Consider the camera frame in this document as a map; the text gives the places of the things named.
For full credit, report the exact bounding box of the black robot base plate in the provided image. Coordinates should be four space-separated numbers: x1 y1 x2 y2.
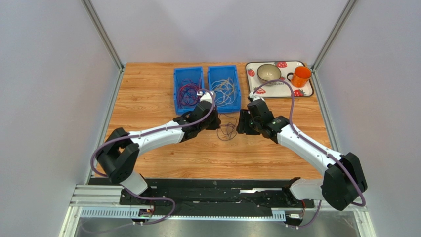
88 177 315 218

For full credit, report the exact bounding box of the orange mug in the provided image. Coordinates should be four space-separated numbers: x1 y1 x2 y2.
287 66 312 88

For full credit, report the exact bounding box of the dark blue cable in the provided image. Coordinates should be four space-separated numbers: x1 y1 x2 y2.
177 78 238 142

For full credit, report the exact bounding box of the right blue plastic bin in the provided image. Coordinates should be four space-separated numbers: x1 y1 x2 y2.
207 65 242 113

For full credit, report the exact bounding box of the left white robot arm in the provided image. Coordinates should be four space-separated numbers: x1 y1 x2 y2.
90 101 220 195

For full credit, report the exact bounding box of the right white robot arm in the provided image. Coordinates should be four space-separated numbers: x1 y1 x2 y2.
237 97 368 211

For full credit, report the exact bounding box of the right aluminium frame post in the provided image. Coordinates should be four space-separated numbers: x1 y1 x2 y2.
311 0 358 71

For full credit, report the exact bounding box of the red cable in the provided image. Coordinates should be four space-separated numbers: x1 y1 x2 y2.
176 78 204 109

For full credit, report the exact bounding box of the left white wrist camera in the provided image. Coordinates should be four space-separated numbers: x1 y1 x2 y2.
196 91 214 104

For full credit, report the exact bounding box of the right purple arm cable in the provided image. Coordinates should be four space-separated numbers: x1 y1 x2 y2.
252 79 366 207

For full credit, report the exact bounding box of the orange cable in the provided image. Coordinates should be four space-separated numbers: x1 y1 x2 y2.
177 73 204 109

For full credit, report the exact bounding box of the yellow cable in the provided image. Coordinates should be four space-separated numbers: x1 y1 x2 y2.
210 77 238 108

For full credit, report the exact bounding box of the left aluminium frame post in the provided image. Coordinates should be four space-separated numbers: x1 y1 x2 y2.
81 0 125 71

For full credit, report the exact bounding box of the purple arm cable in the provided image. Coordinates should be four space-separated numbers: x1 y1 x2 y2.
252 79 366 207
90 89 217 226

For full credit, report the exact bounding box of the left blue plastic bin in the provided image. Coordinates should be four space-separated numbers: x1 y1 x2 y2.
173 67 204 115

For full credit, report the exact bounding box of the beige ceramic bowl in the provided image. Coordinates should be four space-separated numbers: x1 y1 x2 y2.
257 64 282 84

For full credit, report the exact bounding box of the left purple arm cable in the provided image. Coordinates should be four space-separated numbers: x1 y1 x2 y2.
90 89 217 226

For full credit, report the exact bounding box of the slotted cable duct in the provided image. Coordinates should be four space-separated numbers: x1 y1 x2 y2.
79 207 287 222

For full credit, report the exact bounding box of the aluminium frame post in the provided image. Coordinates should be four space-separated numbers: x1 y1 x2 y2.
81 0 125 71
311 0 358 71

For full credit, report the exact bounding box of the blue plastic bin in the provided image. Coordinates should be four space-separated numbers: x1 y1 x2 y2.
207 65 242 113
173 67 204 115

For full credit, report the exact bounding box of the white cable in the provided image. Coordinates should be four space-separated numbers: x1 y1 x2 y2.
210 79 238 109

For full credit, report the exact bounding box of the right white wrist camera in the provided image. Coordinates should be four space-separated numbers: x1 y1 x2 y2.
248 92 264 102

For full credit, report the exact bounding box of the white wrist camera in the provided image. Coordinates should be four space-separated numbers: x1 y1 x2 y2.
248 92 264 102
196 91 214 104

